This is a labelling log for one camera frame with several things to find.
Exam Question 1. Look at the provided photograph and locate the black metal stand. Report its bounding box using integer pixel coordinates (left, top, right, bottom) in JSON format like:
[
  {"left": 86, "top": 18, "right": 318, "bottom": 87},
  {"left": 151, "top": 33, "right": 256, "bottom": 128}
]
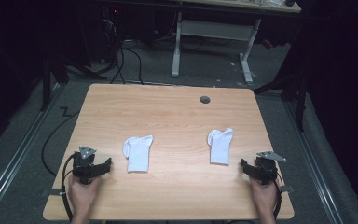
[
  {"left": 39, "top": 50, "right": 71, "bottom": 112},
  {"left": 254, "top": 69, "right": 310, "bottom": 133}
]

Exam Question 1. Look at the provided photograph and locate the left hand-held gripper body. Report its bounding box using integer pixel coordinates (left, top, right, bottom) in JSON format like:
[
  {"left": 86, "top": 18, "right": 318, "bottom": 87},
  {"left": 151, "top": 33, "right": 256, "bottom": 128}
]
[{"left": 72, "top": 145, "right": 99, "bottom": 186}]

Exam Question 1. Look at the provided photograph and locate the black floor cable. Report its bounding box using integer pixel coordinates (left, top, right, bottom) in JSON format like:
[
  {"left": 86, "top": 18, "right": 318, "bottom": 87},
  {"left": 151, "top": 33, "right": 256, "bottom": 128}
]
[{"left": 41, "top": 106, "right": 81, "bottom": 177}]

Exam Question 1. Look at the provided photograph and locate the white sock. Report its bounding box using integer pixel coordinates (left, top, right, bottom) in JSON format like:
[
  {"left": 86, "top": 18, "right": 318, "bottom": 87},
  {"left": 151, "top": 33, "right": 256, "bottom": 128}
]
[
  {"left": 122, "top": 134, "right": 154, "bottom": 174},
  {"left": 207, "top": 127, "right": 235, "bottom": 166}
]

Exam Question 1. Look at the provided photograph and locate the dark computer tower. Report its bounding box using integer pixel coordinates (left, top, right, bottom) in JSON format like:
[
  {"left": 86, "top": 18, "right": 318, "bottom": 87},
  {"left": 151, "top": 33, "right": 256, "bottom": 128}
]
[{"left": 101, "top": 5, "right": 123, "bottom": 63}]

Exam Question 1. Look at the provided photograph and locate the person's right hand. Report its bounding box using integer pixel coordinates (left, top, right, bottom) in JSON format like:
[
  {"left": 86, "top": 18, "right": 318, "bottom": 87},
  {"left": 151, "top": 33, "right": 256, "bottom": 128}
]
[{"left": 249, "top": 179, "right": 279, "bottom": 217}]

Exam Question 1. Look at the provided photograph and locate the white-framed desk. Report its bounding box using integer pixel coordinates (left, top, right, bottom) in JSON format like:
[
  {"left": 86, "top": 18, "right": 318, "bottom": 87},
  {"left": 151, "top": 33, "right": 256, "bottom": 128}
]
[{"left": 170, "top": 0, "right": 302, "bottom": 84}]

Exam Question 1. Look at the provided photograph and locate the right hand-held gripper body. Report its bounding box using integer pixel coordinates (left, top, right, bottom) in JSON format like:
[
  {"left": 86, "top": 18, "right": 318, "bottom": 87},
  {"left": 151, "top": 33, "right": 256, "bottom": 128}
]
[{"left": 254, "top": 150, "right": 288, "bottom": 187}]

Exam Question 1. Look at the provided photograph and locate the person's left hand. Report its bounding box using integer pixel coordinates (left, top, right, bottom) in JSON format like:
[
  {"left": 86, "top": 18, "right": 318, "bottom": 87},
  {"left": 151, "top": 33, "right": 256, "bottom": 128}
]
[{"left": 67, "top": 174, "right": 103, "bottom": 217}]

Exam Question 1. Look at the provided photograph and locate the right hand-held gripper black cable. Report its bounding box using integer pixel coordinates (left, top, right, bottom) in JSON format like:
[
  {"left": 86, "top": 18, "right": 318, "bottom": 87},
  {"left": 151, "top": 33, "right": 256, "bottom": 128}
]
[{"left": 271, "top": 172, "right": 283, "bottom": 220}]

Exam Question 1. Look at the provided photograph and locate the metal floor rail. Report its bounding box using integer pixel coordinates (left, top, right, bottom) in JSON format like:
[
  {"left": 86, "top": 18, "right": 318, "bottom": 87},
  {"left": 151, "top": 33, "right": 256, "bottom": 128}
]
[
  {"left": 0, "top": 83, "right": 63, "bottom": 217},
  {"left": 283, "top": 99, "right": 345, "bottom": 224}
]

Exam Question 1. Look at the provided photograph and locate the bundle of black floor cables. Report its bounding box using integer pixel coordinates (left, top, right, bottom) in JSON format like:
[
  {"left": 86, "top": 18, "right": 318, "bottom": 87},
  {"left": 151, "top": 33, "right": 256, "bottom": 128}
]
[{"left": 99, "top": 38, "right": 145, "bottom": 86}]

